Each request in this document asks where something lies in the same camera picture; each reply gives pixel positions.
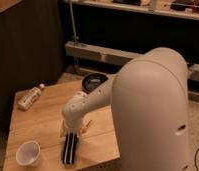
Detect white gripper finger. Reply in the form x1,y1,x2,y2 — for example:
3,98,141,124
61,130,67,138
75,130,82,138

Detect black white striped eraser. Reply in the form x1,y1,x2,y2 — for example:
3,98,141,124
61,132,79,165

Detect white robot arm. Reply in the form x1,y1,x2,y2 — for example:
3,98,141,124
62,47,189,171

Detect orange toy carrot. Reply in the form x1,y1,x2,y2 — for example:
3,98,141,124
81,120,92,132

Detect blue sponge cloth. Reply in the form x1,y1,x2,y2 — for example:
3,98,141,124
60,136,82,160

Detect black round bowl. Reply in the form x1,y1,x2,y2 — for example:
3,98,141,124
82,73,108,93

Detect plastic bottle with label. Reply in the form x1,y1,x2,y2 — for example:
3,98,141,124
17,83,45,111

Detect grey metal shelf rack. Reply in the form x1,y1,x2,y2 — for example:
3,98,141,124
63,0,199,101

